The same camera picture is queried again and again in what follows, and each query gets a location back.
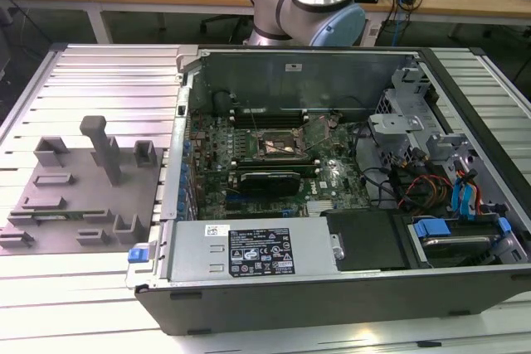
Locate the metal socket cover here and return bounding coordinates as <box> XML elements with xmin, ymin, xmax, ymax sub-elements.
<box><xmin>298</xmin><ymin>115</ymin><xmax>334</xmax><ymax>153</ymax></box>

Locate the CPU socket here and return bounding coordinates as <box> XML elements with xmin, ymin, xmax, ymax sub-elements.
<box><xmin>255</xmin><ymin>126</ymin><xmax>303</xmax><ymax>160</ymax></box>

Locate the black graphics card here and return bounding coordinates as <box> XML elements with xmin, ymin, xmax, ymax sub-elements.
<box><xmin>236</xmin><ymin>169</ymin><xmax>303</xmax><ymax>197</ymax></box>

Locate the green motherboard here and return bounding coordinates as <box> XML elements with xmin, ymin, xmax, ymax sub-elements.
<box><xmin>187</xmin><ymin>111</ymin><xmax>373</xmax><ymax>221</ymax></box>

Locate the silver finned heat sink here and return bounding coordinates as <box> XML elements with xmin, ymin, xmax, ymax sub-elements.
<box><xmin>305</xmin><ymin>199</ymin><xmax>334</xmax><ymax>217</ymax></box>

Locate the grey power supply unit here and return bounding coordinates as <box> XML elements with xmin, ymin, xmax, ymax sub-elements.
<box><xmin>165</xmin><ymin>217</ymin><xmax>348</xmax><ymax>283</ymax></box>

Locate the black flat drive cover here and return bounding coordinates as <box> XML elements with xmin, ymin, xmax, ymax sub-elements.
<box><xmin>322</xmin><ymin>208</ymin><xmax>412</xmax><ymax>273</ymax></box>

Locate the black office chair base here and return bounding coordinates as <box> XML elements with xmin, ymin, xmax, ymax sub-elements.
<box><xmin>197</xmin><ymin>12</ymin><xmax>255</xmax><ymax>46</ymax></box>

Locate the open PC case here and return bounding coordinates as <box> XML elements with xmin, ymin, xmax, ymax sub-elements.
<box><xmin>125</xmin><ymin>44</ymin><xmax>531</xmax><ymax>337</ymax></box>

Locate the hard disk in blue carrier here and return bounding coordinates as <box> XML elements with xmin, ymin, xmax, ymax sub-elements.
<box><xmin>408</xmin><ymin>216</ymin><xmax>518</xmax><ymax>269</ymax></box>

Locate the grey parts rack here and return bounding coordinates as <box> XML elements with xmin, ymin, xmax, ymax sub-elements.
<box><xmin>0</xmin><ymin>114</ymin><xmax>168</xmax><ymax>255</ymax></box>

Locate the green RAM stick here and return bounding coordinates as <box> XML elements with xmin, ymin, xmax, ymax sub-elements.
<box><xmin>32</xmin><ymin>213</ymin><xmax>91</xmax><ymax>222</ymax></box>

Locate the thin black wire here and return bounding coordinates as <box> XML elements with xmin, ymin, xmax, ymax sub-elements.
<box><xmin>359</xmin><ymin>166</ymin><xmax>402</xmax><ymax>208</ymax></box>

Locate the grey metal bracket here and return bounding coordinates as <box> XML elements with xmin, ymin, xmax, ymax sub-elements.
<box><xmin>368</xmin><ymin>112</ymin><xmax>427</xmax><ymax>147</ymax></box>

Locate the red orange yellow wire bundle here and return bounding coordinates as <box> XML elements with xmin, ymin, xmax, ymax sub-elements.
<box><xmin>400</xmin><ymin>174</ymin><xmax>453</xmax><ymax>208</ymax></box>

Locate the blue network cable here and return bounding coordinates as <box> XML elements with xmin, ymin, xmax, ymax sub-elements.
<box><xmin>392</xmin><ymin>0</ymin><xmax>410</xmax><ymax>46</ymax></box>

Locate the light blue flat wire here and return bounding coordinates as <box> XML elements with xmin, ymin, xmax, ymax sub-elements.
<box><xmin>451</xmin><ymin>169</ymin><xmax>479</xmax><ymax>219</ymax></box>

